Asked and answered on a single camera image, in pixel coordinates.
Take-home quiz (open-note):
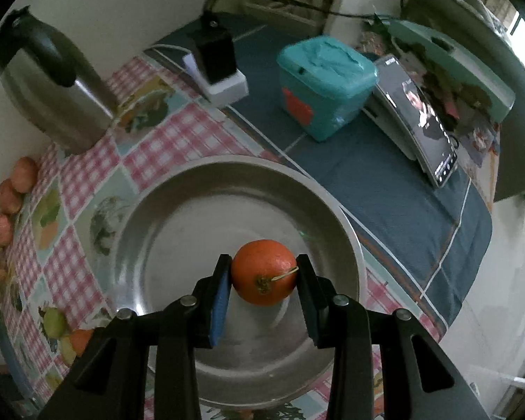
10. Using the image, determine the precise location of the smartphone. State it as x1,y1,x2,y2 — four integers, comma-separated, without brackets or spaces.
374,54,459,189

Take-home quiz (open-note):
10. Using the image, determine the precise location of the white power strip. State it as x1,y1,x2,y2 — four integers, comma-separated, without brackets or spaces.
183,50,249,106

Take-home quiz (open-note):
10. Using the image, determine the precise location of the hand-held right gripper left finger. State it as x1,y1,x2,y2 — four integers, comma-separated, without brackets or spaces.
37,254,233,420

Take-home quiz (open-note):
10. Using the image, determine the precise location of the patterned cloth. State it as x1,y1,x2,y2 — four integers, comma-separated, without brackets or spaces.
359,26,502,167

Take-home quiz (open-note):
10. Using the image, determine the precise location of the green pear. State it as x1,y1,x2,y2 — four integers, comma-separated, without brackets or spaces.
59,336,77,366

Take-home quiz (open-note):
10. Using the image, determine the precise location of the red potato middle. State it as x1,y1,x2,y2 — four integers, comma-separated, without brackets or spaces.
0,178,23,214

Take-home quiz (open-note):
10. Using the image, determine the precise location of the red orange apple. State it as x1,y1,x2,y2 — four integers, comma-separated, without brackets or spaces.
69,329,95,356

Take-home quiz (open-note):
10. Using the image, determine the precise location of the white cable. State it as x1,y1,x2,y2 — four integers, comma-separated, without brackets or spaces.
151,45,189,60

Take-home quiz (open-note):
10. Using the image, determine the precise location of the teal plastic box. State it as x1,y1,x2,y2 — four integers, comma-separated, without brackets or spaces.
276,35,379,143

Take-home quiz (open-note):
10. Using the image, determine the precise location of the orange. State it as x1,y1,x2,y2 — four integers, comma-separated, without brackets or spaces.
231,239,299,307

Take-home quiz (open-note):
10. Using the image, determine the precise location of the steel thermos jug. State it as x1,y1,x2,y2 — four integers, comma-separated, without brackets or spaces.
0,6,120,155

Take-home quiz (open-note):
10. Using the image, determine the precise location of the large green fruit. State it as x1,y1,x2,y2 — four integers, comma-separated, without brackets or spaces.
43,307,68,337

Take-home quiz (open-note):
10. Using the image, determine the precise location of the round steel plate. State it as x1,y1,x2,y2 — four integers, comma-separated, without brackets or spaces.
107,156,368,411

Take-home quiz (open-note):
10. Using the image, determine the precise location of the white phone stand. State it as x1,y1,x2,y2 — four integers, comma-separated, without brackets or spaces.
365,87,425,162

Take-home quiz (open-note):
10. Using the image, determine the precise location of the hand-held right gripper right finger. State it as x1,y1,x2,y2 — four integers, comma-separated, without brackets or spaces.
295,254,493,420

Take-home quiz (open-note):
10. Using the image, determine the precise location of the blue tablecloth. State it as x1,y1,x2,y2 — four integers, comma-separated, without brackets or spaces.
144,11,494,342

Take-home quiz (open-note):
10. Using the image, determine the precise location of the red potato near wall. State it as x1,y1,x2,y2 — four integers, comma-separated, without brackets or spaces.
11,156,39,194

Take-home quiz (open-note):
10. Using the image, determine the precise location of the black power adapter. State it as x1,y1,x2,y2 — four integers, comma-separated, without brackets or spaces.
188,16,239,83

